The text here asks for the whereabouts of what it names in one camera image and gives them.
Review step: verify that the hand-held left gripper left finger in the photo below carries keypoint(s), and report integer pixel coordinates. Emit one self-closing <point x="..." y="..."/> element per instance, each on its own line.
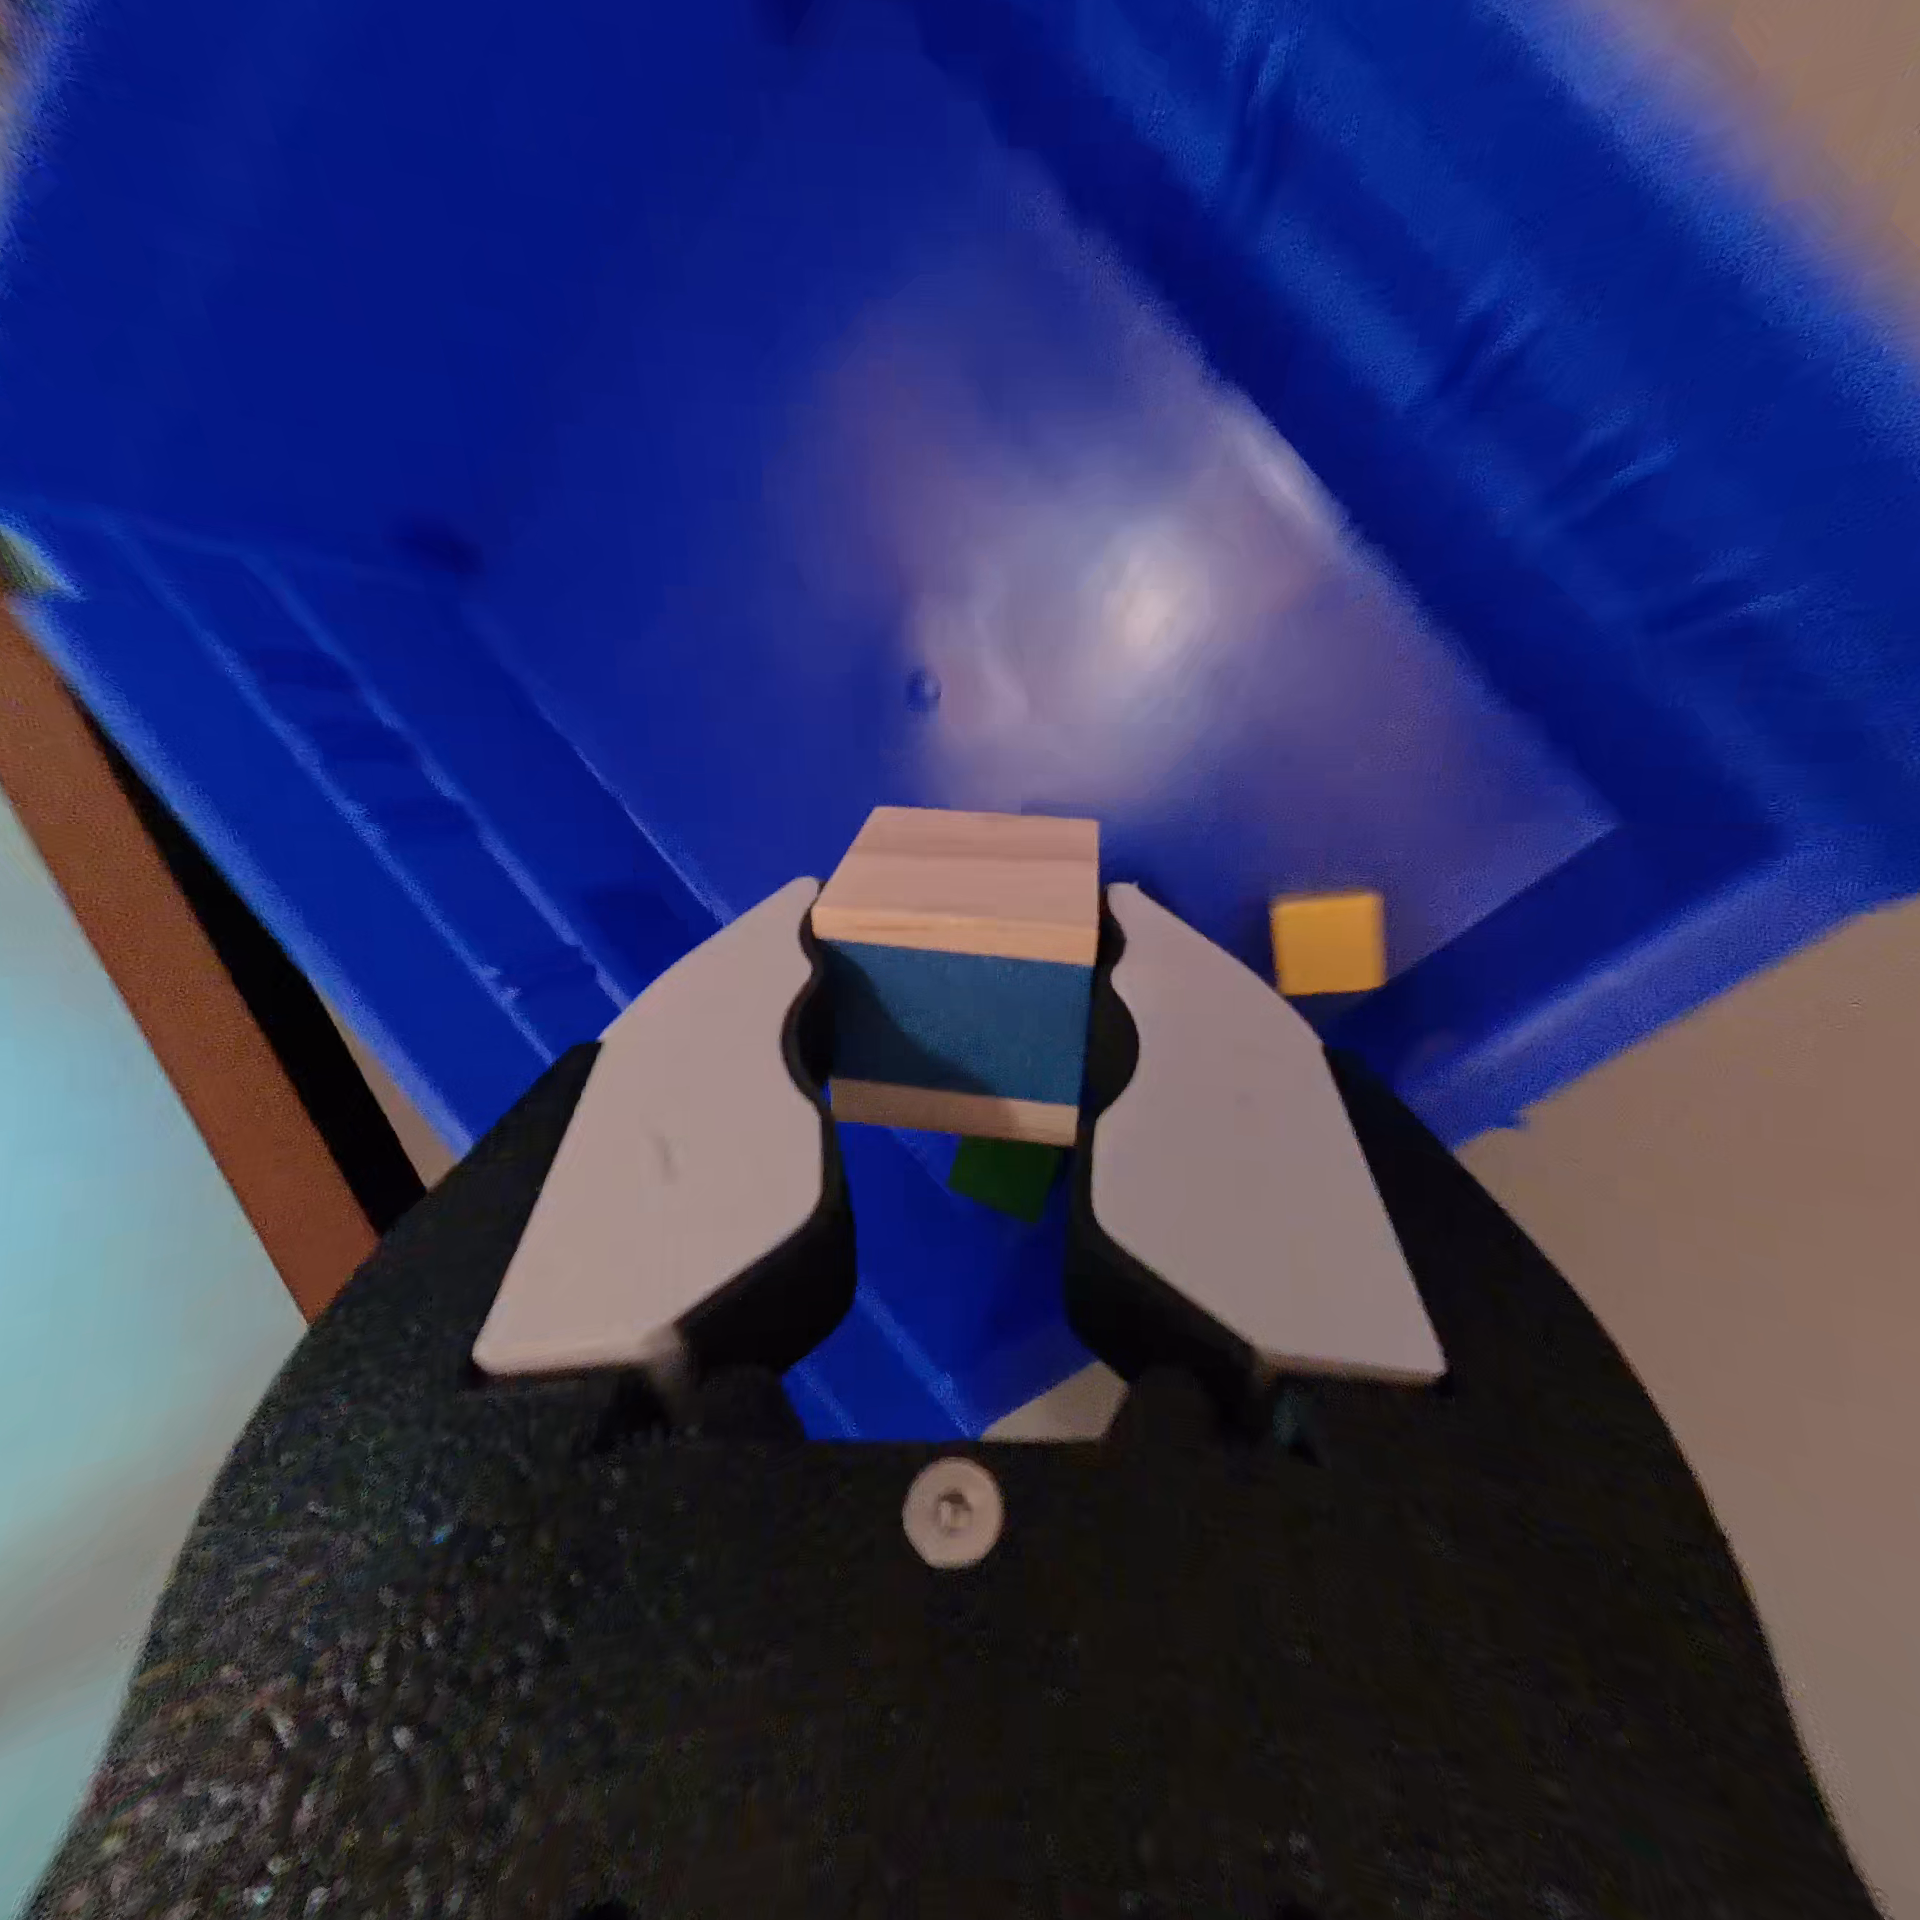
<point x="662" y="1171"/>

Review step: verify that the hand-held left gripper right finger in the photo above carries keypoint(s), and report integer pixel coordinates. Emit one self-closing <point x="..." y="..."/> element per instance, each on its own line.
<point x="1260" y="1184"/>

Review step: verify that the yellow wooden cube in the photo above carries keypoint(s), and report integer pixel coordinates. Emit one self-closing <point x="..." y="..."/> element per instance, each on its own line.
<point x="1328" y="943"/>

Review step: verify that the green wooden cube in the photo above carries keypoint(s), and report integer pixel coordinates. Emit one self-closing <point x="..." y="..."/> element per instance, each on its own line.
<point x="1001" y="1178"/>

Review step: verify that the blue wooden cube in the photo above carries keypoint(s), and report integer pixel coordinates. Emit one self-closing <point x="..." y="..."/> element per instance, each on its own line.
<point x="961" y="1019"/>

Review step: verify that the blue plastic bin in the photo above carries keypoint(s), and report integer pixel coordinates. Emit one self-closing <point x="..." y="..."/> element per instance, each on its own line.
<point x="600" y="376"/>

